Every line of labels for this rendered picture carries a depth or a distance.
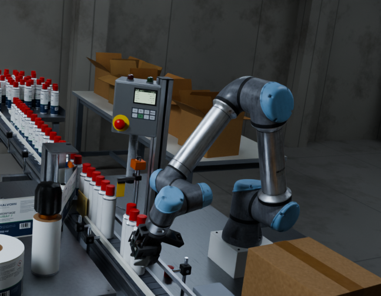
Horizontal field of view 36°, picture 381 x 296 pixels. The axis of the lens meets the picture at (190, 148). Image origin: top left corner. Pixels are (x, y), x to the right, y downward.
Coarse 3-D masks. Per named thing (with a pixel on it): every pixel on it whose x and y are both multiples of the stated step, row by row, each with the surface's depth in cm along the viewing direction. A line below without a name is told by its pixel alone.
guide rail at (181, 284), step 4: (116, 216) 217; (116, 220) 216; (120, 220) 214; (160, 260) 186; (160, 264) 185; (164, 264) 184; (164, 268) 182; (168, 268) 181; (168, 272) 180; (172, 272) 179; (172, 276) 178; (176, 276) 177; (176, 280) 175; (180, 280) 175; (180, 284) 173; (184, 284) 173; (184, 288) 171; (188, 288) 171; (188, 292) 169; (192, 292) 168
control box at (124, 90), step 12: (120, 84) 202; (132, 84) 201; (144, 84) 202; (156, 84) 202; (120, 96) 203; (132, 96) 202; (120, 108) 204; (144, 108) 203; (156, 108) 203; (132, 120) 205; (144, 120) 204; (156, 120) 204; (120, 132) 207; (132, 132) 206; (144, 132) 205
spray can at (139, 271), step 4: (140, 216) 187; (144, 216) 188; (136, 220) 188; (140, 220) 187; (144, 220) 187; (136, 224) 188; (136, 228) 188; (132, 236) 189; (132, 260) 190; (136, 260) 189; (132, 264) 190; (132, 268) 191; (136, 268) 190; (140, 268) 190; (144, 268) 192; (136, 272) 190; (140, 272) 191; (144, 272) 193; (140, 276) 191
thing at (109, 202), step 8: (112, 184) 214; (112, 192) 212; (104, 200) 212; (112, 200) 212; (104, 208) 212; (112, 208) 213; (104, 216) 213; (112, 216) 214; (104, 224) 214; (112, 224) 215; (104, 232) 215; (112, 232) 216
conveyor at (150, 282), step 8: (96, 240) 215; (112, 240) 216; (120, 240) 216; (104, 248) 208; (112, 256) 203; (144, 280) 189; (152, 280) 190; (136, 288) 184; (152, 288) 185; (160, 288) 185
